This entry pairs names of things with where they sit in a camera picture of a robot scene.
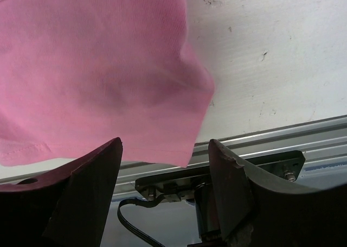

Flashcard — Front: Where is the pink t shirt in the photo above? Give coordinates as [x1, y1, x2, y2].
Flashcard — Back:
[1, 0, 214, 167]

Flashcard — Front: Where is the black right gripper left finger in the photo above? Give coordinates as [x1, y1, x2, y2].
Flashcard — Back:
[1, 138, 123, 246]

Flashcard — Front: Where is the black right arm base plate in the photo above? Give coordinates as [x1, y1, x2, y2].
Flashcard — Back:
[135, 150, 305, 202]

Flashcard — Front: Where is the aluminium rail frame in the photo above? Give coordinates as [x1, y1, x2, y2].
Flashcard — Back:
[1, 116, 346, 199]

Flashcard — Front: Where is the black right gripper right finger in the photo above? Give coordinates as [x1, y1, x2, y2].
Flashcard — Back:
[208, 140, 346, 246]

